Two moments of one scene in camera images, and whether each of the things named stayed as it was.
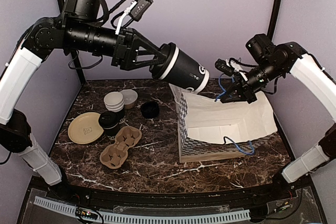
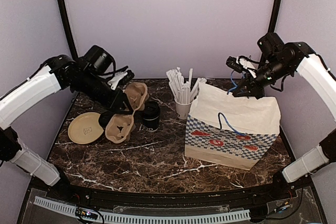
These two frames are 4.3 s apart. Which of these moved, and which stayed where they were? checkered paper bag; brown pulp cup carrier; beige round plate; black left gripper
Moved: brown pulp cup carrier; checkered paper bag; black left gripper
Stayed: beige round plate
